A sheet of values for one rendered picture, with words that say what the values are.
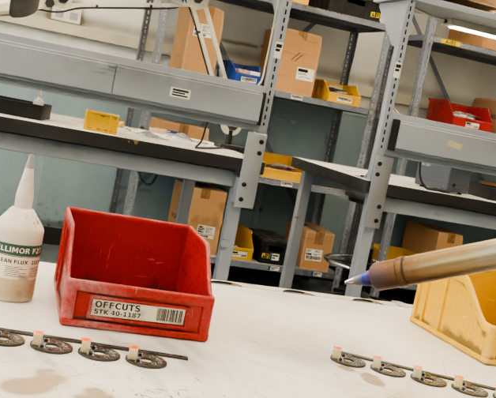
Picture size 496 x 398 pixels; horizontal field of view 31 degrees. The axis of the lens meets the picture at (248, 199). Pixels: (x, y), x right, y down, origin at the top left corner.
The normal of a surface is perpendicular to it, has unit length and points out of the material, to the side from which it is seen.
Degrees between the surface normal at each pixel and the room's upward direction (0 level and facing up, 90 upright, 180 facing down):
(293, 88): 89
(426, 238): 92
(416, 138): 90
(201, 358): 0
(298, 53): 87
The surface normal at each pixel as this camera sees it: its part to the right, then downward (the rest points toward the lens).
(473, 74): 0.29, 0.15
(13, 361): 0.19, -0.98
